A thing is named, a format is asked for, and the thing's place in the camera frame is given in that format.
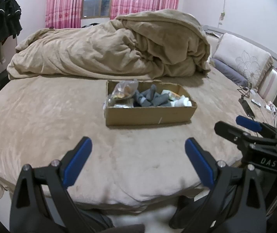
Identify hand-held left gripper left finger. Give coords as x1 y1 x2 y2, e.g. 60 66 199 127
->
10 136 102 233

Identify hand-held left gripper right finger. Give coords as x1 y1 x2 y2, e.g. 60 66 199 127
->
182 137 267 233

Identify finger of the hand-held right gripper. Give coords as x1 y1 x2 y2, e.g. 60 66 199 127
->
214 121 251 150
236 115 277 140

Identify white socks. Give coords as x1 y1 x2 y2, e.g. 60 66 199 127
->
171 96 193 107

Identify small colourful printed packet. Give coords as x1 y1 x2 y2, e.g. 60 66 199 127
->
161 90 181 100

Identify cardboard box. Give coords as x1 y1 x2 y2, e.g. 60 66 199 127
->
106 79 197 127

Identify grey socks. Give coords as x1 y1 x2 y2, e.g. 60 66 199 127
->
133 84 172 108

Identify clear bag of dried snacks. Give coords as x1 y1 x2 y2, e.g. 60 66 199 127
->
108 80 139 102

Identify black phone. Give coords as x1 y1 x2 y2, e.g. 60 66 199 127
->
241 99 256 117

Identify pink striped white cushion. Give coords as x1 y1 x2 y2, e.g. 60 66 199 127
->
258 67 277 103

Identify person's right leg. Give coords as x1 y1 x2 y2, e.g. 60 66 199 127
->
170 195 210 230

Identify person's leg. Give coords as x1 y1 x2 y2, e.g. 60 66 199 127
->
170 195 210 230
79 207 115 230

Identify bed with beige sheet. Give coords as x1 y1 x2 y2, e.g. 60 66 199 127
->
0 22 277 214

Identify grey purple pillow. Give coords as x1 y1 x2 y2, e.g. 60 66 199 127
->
211 58 249 86

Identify person's left leg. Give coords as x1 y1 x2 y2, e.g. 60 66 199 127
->
79 207 115 230

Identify white floral pillow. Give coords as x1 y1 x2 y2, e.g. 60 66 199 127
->
212 33 274 89

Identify grey bed headboard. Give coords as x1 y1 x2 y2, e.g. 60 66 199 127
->
200 24 277 68

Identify beige crumpled blanket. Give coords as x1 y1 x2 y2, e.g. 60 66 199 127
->
7 9 212 80

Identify black hanging clothes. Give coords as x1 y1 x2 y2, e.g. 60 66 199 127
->
0 0 23 74

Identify wall cable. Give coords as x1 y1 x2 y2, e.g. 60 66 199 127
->
217 0 229 27

